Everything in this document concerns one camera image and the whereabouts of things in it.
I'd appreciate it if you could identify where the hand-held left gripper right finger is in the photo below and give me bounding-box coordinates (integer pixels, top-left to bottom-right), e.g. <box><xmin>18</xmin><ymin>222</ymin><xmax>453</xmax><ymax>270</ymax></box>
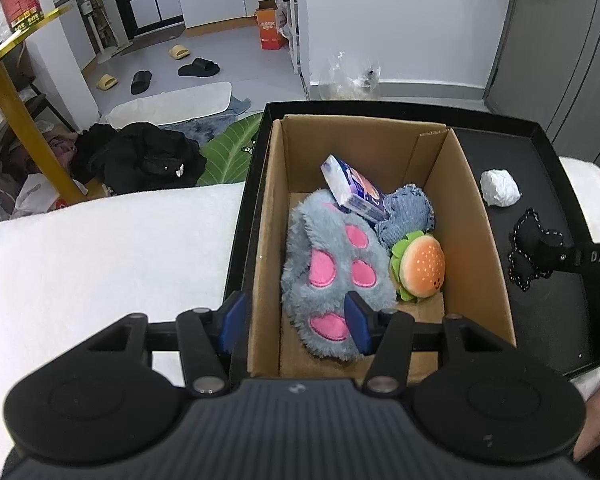
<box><xmin>344</xmin><ymin>291</ymin><xmax>519</xmax><ymax>395</ymax></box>

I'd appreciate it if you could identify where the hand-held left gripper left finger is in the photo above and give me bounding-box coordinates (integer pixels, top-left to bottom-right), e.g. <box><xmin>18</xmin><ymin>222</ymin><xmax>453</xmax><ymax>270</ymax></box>
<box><xmin>82</xmin><ymin>291</ymin><xmax>248</xmax><ymax>397</ymax></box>

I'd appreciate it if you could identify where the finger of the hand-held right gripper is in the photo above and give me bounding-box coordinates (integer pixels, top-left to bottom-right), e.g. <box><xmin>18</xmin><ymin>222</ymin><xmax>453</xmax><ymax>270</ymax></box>
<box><xmin>537</xmin><ymin>235</ymin><xmax>600</xmax><ymax>281</ymax></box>

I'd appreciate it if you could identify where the black shallow tray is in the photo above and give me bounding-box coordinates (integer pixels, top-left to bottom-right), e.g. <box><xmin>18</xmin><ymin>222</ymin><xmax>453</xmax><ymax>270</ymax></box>
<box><xmin>224</xmin><ymin>101</ymin><xmax>600</xmax><ymax>376</ymax></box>

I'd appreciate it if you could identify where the black drawstring pouch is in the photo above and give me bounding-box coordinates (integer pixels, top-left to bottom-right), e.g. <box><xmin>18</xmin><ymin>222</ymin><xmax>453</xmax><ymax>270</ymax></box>
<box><xmin>507</xmin><ymin>207</ymin><xmax>566</xmax><ymax>291</ymax></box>

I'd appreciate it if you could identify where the grey pink-spotted plush paw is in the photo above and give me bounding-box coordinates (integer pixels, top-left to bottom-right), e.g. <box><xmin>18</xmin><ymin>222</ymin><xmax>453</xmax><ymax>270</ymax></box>
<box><xmin>280</xmin><ymin>189</ymin><xmax>398</xmax><ymax>361</ymax></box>

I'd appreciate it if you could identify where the burger plush toy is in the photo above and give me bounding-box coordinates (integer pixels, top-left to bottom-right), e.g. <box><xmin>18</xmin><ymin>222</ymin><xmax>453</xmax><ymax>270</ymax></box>
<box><xmin>389</xmin><ymin>230</ymin><xmax>446</xmax><ymax>303</ymax></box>

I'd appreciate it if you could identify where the denim heart plush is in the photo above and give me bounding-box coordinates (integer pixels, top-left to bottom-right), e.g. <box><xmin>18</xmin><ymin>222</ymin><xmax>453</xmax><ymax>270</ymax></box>
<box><xmin>375</xmin><ymin>184</ymin><xmax>437</xmax><ymax>248</ymax></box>

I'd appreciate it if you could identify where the brown cardboard box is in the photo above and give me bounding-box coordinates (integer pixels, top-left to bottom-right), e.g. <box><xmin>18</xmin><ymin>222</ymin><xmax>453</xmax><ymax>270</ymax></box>
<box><xmin>247</xmin><ymin>114</ymin><xmax>518</xmax><ymax>378</ymax></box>

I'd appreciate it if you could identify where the purple white tissue packet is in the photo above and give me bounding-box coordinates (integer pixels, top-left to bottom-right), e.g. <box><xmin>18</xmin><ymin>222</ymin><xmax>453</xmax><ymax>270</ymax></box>
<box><xmin>321</xmin><ymin>155</ymin><xmax>392</xmax><ymax>223</ymax></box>

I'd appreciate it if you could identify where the white crumpled paper ball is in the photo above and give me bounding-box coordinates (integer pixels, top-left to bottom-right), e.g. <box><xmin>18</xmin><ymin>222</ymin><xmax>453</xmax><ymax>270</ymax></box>
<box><xmin>480</xmin><ymin>167</ymin><xmax>522</xmax><ymax>207</ymax></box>

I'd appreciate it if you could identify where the white fluffy blanket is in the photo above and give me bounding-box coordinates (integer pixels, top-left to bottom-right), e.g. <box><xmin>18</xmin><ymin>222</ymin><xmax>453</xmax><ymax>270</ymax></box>
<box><xmin>0</xmin><ymin>156</ymin><xmax>600</xmax><ymax>466</ymax></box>

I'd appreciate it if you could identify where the green leaf mat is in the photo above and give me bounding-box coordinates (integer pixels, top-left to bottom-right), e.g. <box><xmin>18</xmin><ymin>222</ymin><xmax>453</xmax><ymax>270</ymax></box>
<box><xmin>196</xmin><ymin>112</ymin><xmax>265</xmax><ymax>188</ymax></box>

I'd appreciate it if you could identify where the black clothes pile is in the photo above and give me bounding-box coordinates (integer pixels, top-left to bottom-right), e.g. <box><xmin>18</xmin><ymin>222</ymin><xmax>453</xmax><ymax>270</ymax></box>
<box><xmin>72</xmin><ymin>122</ymin><xmax>208</xmax><ymax>196</ymax></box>

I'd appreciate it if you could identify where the blue grey rug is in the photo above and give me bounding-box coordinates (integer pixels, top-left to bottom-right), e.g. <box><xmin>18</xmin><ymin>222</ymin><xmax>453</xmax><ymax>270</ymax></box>
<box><xmin>160</xmin><ymin>95</ymin><xmax>253</xmax><ymax>143</ymax></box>

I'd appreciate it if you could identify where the white floor mat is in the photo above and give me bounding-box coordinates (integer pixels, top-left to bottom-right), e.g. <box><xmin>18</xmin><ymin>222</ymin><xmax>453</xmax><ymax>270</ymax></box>
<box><xmin>105</xmin><ymin>81</ymin><xmax>232</xmax><ymax>126</ymax></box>

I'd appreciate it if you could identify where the grey door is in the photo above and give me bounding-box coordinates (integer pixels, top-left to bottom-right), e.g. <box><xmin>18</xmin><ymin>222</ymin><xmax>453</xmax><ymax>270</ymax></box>
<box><xmin>484</xmin><ymin>0</ymin><xmax>600</xmax><ymax>111</ymax></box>

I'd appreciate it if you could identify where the clear plastic bag with food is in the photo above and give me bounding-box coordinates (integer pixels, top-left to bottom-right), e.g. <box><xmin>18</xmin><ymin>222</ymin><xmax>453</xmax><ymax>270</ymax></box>
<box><xmin>319</xmin><ymin>51</ymin><xmax>382</xmax><ymax>101</ymax></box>

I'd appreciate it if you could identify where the white plastic bag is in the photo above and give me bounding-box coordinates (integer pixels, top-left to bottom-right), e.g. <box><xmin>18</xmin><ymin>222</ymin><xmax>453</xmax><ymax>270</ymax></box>
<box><xmin>11</xmin><ymin>174</ymin><xmax>88</xmax><ymax>218</ymax></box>

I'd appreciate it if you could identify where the yellow round table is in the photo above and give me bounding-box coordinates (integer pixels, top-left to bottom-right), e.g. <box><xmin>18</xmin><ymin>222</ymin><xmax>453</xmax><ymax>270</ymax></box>
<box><xmin>0</xmin><ymin>2</ymin><xmax>88</xmax><ymax>206</ymax></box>

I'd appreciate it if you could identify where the dark door mat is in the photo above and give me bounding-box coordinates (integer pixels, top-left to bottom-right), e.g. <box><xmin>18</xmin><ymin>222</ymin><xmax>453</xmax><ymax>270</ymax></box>
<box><xmin>119</xmin><ymin>25</ymin><xmax>186</xmax><ymax>56</ymax></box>

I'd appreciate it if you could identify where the white standing fan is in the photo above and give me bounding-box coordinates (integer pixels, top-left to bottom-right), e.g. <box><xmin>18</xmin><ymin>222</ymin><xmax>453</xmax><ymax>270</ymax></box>
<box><xmin>65</xmin><ymin>0</ymin><xmax>118</xmax><ymax>63</ymax></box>

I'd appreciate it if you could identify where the orange cardboard box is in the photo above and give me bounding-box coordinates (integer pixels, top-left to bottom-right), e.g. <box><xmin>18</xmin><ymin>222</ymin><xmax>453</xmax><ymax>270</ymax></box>
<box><xmin>256</xmin><ymin>0</ymin><xmax>283</xmax><ymax>51</ymax></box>

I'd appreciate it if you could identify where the red box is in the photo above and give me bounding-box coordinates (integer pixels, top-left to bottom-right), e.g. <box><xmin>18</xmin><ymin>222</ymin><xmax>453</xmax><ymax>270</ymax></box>
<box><xmin>0</xmin><ymin>0</ymin><xmax>45</xmax><ymax>33</ymax></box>

